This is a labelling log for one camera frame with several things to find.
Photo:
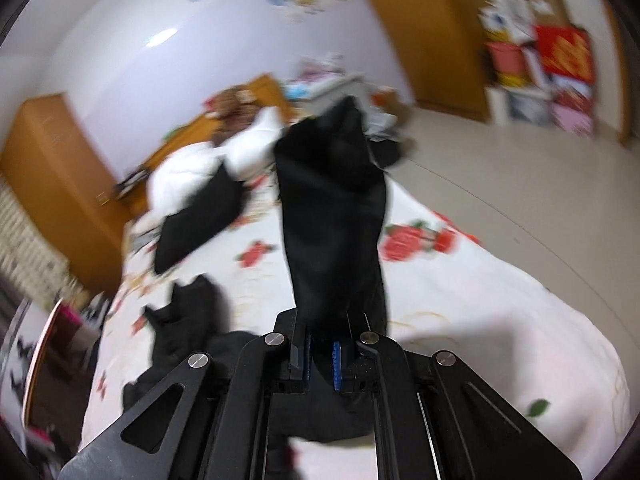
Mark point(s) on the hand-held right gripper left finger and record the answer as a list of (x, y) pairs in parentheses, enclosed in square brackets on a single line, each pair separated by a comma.
[(306, 360)]

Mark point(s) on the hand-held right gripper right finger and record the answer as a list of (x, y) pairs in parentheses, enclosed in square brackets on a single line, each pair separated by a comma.
[(338, 365)]

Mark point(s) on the black pants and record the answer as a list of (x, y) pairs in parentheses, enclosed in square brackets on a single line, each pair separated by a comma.
[(330, 220)]

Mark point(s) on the bed with floral sheet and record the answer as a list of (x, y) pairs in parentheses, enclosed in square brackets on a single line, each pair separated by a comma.
[(475, 300)]

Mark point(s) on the black pillow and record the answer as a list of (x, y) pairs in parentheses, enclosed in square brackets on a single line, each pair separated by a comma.
[(200, 220)]

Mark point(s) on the white duvet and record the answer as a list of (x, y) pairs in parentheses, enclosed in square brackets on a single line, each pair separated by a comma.
[(185, 175)]

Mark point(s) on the desk with pink edge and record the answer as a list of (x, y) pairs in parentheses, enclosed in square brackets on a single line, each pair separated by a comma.
[(50, 360)]

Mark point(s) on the brown teddy bear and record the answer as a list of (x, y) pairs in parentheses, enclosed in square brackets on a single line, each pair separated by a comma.
[(231, 105)]

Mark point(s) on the white nightstand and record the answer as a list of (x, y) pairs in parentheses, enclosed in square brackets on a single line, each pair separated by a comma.
[(325, 90)]

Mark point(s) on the wooden headboard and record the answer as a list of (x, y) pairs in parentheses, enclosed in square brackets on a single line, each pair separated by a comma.
[(270, 90)]

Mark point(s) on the pile of toiletries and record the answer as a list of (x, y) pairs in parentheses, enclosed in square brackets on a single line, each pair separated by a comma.
[(320, 67)]

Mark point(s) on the patterned curtain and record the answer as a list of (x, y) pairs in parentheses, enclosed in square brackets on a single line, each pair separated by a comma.
[(25, 250)]

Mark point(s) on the wooden wardrobe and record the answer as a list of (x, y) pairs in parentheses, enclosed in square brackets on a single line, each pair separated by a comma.
[(55, 170)]

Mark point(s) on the wooden door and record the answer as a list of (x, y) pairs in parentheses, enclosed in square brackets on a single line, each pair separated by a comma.
[(425, 35)]

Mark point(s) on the stack of colourful boxes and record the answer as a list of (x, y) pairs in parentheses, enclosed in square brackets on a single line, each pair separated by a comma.
[(560, 60)]

